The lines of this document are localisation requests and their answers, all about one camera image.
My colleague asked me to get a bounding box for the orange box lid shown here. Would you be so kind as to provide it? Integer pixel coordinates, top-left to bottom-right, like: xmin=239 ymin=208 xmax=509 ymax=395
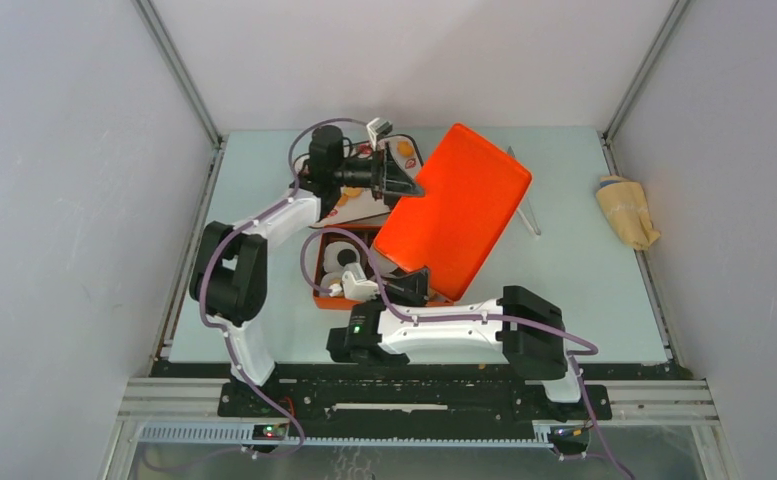
xmin=373 ymin=123 xmax=533 ymax=302

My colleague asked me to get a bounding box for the strawberry print serving tray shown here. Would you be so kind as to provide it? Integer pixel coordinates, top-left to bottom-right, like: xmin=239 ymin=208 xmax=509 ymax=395
xmin=311 ymin=134 xmax=423 ymax=229

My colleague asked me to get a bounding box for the beige cloth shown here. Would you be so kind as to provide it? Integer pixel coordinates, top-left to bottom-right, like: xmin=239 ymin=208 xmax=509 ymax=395
xmin=595 ymin=176 xmax=660 ymax=251

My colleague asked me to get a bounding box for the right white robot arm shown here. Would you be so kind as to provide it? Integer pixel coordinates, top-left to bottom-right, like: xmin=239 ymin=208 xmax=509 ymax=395
xmin=326 ymin=262 xmax=586 ymax=418

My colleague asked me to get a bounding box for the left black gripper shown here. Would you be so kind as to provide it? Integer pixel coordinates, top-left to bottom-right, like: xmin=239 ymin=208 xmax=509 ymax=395
xmin=332 ymin=143 xmax=424 ymax=207

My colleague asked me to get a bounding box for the black sandwich cookie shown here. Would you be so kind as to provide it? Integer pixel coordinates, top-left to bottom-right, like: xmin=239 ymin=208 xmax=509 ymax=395
xmin=336 ymin=248 xmax=360 ymax=268

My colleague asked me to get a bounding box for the white paper cupcake liner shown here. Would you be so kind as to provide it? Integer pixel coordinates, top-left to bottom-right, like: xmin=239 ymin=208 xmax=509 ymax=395
xmin=318 ymin=272 xmax=343 ymax=298
xmin=323 ymin=241 xmax=361 ymax=273

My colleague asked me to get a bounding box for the orange cookie box with dividers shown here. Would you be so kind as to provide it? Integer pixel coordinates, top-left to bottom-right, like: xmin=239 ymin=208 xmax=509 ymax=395
xmin=301 ymin=224 xmax=453 ymax=311

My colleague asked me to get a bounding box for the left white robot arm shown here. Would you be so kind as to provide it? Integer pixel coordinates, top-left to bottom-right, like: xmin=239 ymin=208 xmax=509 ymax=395
xmin=189 ymin=118 xmax=424 ymax=417

